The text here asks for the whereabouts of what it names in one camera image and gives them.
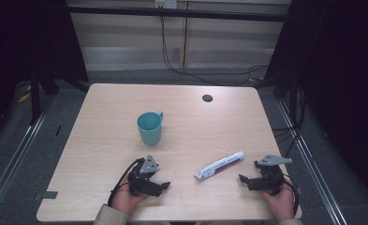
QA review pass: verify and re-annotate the teal cup with handle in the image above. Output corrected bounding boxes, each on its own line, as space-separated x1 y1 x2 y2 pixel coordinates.
136 110 165 147

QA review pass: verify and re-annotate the yellow floor tape mark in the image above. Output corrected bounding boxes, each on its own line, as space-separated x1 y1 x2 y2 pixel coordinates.
17 84 32 104

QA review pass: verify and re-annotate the black floor cables bundle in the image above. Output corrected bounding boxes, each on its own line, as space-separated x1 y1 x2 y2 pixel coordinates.
271 87 307 158

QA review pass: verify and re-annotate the black horizontal frame bar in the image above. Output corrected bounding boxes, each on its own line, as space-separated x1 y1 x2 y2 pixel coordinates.
66 5 291 23

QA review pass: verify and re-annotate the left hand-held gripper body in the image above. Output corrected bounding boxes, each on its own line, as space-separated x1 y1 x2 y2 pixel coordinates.
127 154 160 197

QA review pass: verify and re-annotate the person's left hand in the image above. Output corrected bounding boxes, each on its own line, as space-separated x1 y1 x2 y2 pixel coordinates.
110 174 149 216

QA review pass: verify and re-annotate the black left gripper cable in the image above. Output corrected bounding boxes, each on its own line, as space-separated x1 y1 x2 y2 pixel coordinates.
107 157 146 208

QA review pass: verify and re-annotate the white and purple toothpaste tube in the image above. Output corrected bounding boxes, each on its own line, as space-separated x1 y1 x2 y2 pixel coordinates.
193 150 245 181

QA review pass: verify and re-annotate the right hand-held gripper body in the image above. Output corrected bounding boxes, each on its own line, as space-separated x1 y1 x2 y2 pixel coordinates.
254 153 293 196

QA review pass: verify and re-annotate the silver metal floor rail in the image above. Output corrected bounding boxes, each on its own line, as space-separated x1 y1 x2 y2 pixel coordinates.
274 98 349 225
0 93 56 219

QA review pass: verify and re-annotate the black hanging wall cable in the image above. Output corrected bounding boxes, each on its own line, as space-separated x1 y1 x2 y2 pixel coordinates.
159 15 271 87

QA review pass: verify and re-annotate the dark curtain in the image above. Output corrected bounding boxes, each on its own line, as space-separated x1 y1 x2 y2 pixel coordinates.
0 0 90 148
264 0 368 198

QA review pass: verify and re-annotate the white wall socket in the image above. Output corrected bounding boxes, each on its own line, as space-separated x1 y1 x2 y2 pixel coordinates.
154 0 178 9

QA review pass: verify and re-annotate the person's right hand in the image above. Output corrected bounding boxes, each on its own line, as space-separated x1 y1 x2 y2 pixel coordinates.
259 183 296 222

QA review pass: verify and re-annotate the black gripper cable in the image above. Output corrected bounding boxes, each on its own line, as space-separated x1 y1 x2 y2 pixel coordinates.
283 173 300 217
107 157 146 208

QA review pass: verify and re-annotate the black metal stand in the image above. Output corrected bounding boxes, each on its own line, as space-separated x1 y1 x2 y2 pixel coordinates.
28 64 91 126

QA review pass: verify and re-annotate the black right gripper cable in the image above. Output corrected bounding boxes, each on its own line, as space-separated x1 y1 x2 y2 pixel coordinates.
283 173 300 217

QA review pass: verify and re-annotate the black tape strip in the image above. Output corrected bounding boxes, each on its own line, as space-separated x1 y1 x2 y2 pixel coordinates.
32 190 59 202

